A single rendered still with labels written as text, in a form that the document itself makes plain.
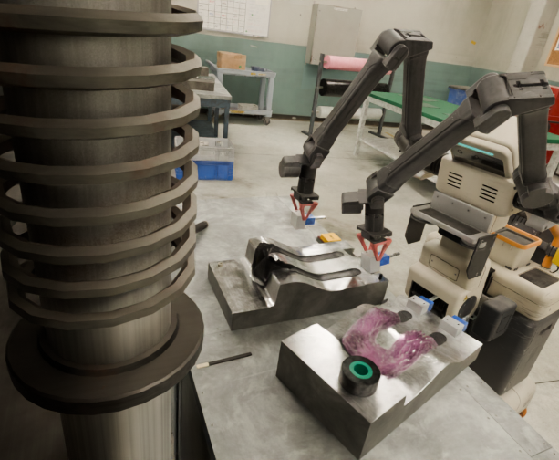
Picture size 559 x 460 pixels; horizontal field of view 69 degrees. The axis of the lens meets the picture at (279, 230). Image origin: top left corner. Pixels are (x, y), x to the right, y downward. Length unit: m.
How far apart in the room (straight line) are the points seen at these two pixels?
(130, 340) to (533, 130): 0.99
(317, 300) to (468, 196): 0.63
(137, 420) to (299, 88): 7.73
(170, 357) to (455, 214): 1.34
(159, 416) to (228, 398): 0.74
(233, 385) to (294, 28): 7.12
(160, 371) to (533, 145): 1.02
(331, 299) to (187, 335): 1.02
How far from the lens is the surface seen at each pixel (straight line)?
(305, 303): 1.17
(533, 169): 1.20
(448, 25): 9.04
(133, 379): 0.19
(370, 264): 1.28
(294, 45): 7.76
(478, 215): 1.44
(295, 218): 1.43
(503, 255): 1.81
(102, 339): 0.18
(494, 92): 0.97
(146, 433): 0.24
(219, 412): 0.95
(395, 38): 1.23
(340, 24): 7.68
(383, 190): 1.14
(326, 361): 0.93
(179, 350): 0.20
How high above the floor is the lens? 1.54
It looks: 26 degrees down
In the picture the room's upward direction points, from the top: 8 degrees clockwise
